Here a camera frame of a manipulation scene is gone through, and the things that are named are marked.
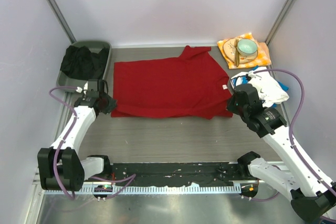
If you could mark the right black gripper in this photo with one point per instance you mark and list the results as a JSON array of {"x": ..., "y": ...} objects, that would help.
[{"x": 230, "y": 106}]

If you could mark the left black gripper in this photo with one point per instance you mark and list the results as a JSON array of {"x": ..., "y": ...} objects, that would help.
[{"x": 111, "y": 106}]

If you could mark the white daisy print t-shirt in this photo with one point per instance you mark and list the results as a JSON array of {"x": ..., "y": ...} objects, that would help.
[{"x": 270, "y": 97}]

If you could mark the grey plastic bin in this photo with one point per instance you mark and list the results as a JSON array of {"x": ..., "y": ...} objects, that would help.
[{"x": 94, "y": 46}]

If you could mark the red t-shirt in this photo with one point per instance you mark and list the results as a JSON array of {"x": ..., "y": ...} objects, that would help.
[{"x": 192, "y": 84}]

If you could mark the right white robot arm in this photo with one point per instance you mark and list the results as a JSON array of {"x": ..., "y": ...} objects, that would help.
[{"x": 308, "y": 189}]

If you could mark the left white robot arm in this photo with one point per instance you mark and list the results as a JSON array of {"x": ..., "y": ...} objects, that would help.
[{"x": 60, "y": 167}]

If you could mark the black t-shirt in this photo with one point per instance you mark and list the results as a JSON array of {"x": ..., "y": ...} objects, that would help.
[{"x": 82, "y": 64}]

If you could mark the wooden chopsticks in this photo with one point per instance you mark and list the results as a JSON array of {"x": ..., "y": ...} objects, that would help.
[{"x": 236, "y": 52}]

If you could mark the orange checkered cloth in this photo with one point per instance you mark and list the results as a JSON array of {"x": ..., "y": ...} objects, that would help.
[{"x": 262, "y": 59}]

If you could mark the light green bowl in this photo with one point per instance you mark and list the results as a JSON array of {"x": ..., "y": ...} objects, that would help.
[{"x": 247, "y": 47}]

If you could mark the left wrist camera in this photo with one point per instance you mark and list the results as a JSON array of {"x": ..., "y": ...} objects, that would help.
[{"x": 83, "y": 90}]

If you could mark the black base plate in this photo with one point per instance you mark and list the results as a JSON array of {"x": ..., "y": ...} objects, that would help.
[{"x": 178, "y": 174}]

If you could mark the white slotted cable duct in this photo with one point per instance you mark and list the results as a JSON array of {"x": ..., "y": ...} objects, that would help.
[{"x": 102, "y": 189}]

